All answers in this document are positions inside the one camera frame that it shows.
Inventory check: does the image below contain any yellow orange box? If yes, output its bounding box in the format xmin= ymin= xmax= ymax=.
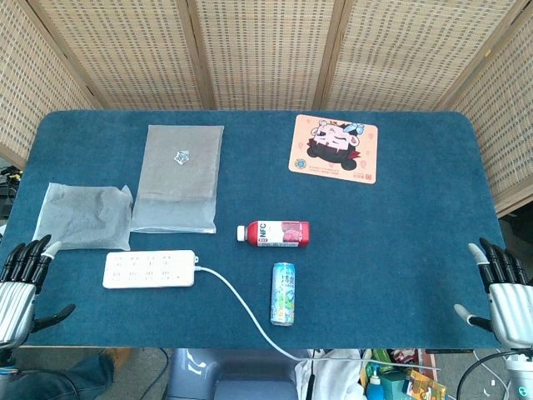
xmin=406 ymin=368 xmax=447 ymax=400

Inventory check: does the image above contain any green box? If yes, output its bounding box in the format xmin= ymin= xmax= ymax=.
xmin=381 ymin=370 xmax=413 ymax=400

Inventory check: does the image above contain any woven bamboo folding screen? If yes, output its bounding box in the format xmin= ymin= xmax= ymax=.
xmin=0 ymin=0 xmax=533 ymax=218

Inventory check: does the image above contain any white power cable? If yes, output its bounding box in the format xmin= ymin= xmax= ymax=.
xmin=193 ymin=265 xmax=442 ymax=373

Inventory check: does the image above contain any small crumpled frosted bag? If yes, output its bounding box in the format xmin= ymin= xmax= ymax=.
xmin=34 ymin=181 xmax=134 ymax=251

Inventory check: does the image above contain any white cloth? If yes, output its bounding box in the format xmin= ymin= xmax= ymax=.
xmin=294 ymin=348 xmax=370 ymax=400

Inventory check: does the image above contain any white power strip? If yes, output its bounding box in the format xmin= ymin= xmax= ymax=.
xmin=102 ymin=249 xmax=202 ymax=289

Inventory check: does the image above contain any cartoon pink mouse pad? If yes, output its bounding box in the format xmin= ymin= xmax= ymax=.
xmin=287 ymin=113 xmax=380 ymax=185

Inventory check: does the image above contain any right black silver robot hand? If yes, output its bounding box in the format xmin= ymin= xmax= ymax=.
xmin=453 ymin=237 xmax=533 ymax=350

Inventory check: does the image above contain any large frosted zip bag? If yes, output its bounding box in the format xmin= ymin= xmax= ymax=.
xmin=129 ymin=123 xmax=225 ymax=235

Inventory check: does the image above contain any red NFC juice bottle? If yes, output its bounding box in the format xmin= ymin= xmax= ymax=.
xmin=236 ymin=220 xmax=311 ymax=250

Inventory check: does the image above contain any blue green drink can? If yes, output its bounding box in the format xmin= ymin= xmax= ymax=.
xmin=270 ymin=262 xmax=296 ymax=328

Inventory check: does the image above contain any blue felt table mat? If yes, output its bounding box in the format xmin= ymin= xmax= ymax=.
xmin=5 ymin=109 xmax=511 ymax=350

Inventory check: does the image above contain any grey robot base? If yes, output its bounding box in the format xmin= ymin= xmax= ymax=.
xmin=166 ymin=347 xmax=309 ymax=400

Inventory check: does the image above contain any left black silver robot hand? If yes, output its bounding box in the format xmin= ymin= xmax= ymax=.
xmin=0 ymin=234 xmax=77 ymax=347

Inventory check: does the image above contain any blue spray bottle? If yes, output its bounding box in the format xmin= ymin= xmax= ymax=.
xmin=365 ymin=362 xmax=391 ymax=400

